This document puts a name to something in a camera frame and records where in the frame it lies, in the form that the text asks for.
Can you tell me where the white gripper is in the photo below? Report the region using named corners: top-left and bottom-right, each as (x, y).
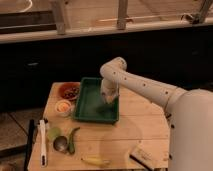
top-left (101, 79), bottom-right (119, 100)

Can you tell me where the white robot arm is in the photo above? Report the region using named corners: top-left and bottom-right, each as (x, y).
top-left (100, 57), bottom-right (213, 171)

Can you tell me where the green plastic tray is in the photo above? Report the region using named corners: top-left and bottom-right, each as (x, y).
top-left (73, 77), bottom-right (119, 124)

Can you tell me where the red bowl with food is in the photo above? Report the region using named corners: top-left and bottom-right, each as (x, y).
top-left (58, 82), bottom-right (80, 101)

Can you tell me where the small clear cup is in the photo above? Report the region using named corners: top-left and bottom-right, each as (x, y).
top-left (55, 99), bottom-right (72, 117)

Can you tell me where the yellow banana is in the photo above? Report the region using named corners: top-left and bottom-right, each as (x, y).
top-left (82, 157), bottom-right (110, 167)

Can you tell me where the tan block with black edge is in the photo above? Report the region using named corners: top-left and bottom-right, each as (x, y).
top-left (129, 147), bottom-right (157, 171)

